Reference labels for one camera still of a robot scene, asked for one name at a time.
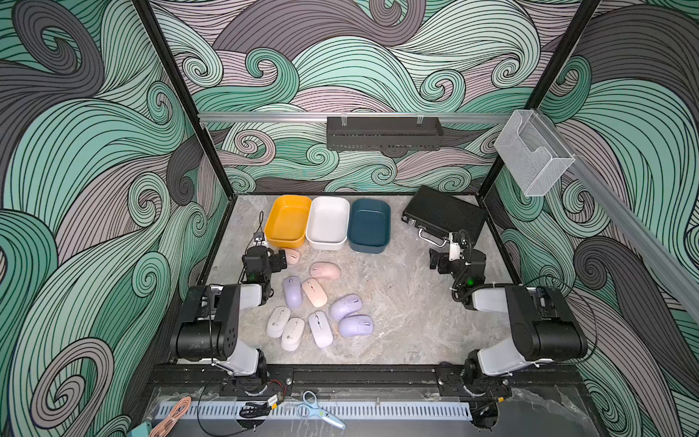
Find pale lilac white mouse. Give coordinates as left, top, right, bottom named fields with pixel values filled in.
left=308, top=311, right=334, bottom=349

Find dark teal storage box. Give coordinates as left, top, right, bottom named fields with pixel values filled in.
left=347, top=198, right=391, bottom=254

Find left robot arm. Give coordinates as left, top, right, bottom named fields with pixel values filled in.
left=170, top=245, right=288, bottom=376

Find white storage box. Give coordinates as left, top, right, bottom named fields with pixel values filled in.
left=306, top=197, right=351, bottom=251

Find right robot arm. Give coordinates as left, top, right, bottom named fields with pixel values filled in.
left=430, top=249, right=588, bottom=384

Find pink rounded mouse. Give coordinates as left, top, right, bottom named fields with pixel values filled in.
left=309, top=262, right=341, bottom=280

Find white slotted cable duct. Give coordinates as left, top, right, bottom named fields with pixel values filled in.
left=155, top=401, right=474, bottom=422

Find pink mouse near yellow box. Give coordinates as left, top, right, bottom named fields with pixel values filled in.
left=285, top=249, right=301, bottom=265

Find blue handled scissors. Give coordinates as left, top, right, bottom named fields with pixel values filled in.
left=296, top=391, right=346, bottom=430

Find purple rounded mouse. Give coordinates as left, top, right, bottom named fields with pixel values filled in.
left=339, top=315, right=374, bottom=338
left=329, top=294, right=362, bottom=322

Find white mouse middle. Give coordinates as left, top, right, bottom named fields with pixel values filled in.
left=280, top=318, right=306, bottom=351

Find white mouse left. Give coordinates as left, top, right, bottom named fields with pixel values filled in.
left=266, top=306, right=291, bottom=339

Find purple slim mouse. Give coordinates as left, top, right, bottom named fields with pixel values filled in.
left=282, top=276, right=303, bottom=310

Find peach flat mouse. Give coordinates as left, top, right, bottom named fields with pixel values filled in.
left=301, top=278, right=328, bottom=308

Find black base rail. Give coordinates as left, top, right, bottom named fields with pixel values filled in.
left=144, top=363, right=582, bottom=399

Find black wall shelf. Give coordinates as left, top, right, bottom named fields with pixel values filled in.
left=326, top=118, right=444, bottom=157

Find aluminium wall rail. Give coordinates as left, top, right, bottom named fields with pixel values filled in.
left=198, top=111, right=512, bottom=124

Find clear mesh wall bin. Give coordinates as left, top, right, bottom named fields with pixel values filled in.
left=494, top=109, right=575, bottom=198

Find orange cable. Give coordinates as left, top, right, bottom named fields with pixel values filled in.
left=149, top=396, right=193, bottom=437

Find black briefcase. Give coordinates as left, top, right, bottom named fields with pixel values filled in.
left=400, top=186, right=486, bottom=249

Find yellow storage box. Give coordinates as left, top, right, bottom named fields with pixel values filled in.
left=264, top=195, right=311, bottom=249

